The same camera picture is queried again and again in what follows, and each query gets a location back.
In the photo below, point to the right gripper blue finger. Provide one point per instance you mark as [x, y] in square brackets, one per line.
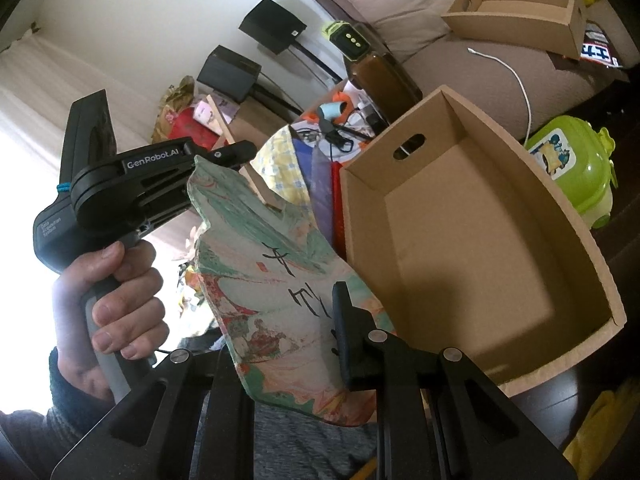
[359, 358]

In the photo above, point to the painted paper hand fan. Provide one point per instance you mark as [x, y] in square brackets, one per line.
[268, 274]

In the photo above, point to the brown wooden folding fan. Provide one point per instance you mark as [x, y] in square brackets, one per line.
[242, 150]

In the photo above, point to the person's left hand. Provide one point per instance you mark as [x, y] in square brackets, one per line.
[130, 319]

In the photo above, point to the red tea gift bag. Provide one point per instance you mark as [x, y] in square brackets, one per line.
[185, 126]

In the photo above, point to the brown paper bag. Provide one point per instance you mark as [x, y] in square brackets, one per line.
[177, 98]

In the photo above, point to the pink tissue box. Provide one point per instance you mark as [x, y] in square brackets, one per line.
[204, 115]

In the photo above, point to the white sheer curtain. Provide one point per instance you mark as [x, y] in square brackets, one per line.
[46, 92]

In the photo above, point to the large cardboard box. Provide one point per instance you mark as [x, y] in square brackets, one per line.
[469, 244]

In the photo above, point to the brown carton under bags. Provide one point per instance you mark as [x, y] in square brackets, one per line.
[255, 123]

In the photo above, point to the yellow plaid tablecloth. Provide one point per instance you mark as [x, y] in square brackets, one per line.
[276, 162]

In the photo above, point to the left black speaker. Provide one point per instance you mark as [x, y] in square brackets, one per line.
[229, 73]

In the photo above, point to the black speaker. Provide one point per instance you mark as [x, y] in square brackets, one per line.
[272, 26]
[229, 73]

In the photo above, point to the right black speaker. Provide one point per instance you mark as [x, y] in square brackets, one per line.
[272, 26]

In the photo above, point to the green portable radio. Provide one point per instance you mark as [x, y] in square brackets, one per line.
[347, 39]

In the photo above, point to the green cartoon lunchbox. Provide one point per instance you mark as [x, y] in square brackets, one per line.
[579, 160]

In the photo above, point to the brown sofa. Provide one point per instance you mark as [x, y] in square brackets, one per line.
[520, 88]

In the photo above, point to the cardboard tray on sofa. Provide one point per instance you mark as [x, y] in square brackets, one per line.
[556, 26]

